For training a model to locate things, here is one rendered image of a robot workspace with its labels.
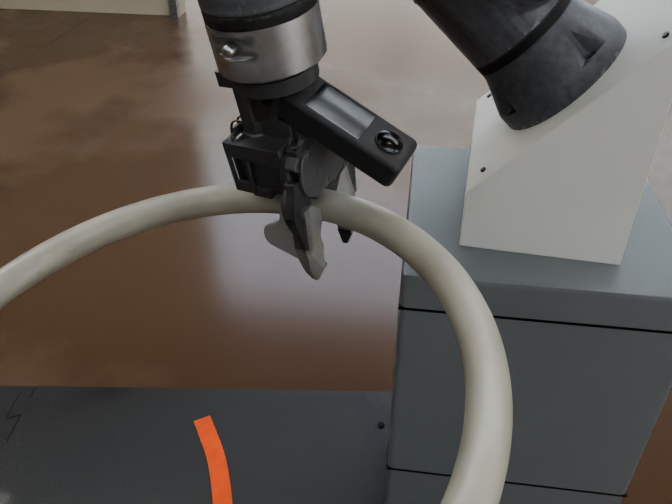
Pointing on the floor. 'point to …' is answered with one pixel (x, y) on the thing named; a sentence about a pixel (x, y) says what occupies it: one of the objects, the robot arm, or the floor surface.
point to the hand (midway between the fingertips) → (336, 252)
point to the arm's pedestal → (533, 355)
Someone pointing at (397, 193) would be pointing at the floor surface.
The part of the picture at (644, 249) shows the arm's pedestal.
